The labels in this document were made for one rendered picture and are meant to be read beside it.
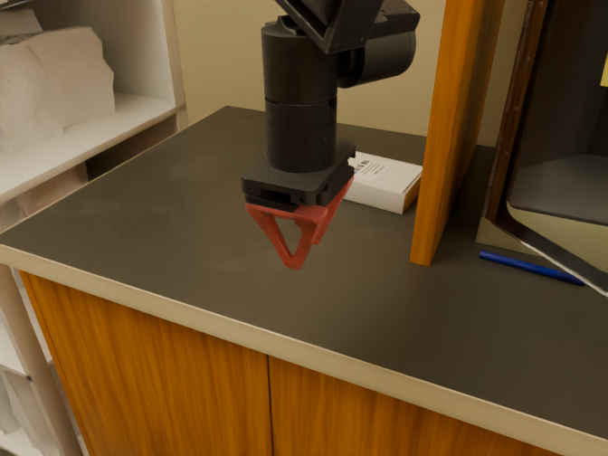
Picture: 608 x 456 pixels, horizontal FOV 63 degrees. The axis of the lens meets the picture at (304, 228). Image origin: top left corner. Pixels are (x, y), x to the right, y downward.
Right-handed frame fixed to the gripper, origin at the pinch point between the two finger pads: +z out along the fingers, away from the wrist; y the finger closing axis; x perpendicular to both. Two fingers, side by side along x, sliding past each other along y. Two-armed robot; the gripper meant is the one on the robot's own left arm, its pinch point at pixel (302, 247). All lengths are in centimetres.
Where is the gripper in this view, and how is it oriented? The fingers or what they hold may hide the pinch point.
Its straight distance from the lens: 46.9
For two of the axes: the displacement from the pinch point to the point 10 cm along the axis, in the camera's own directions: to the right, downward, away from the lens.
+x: -9.1, -2.1, 3.5
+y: 4.1, -4.9, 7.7
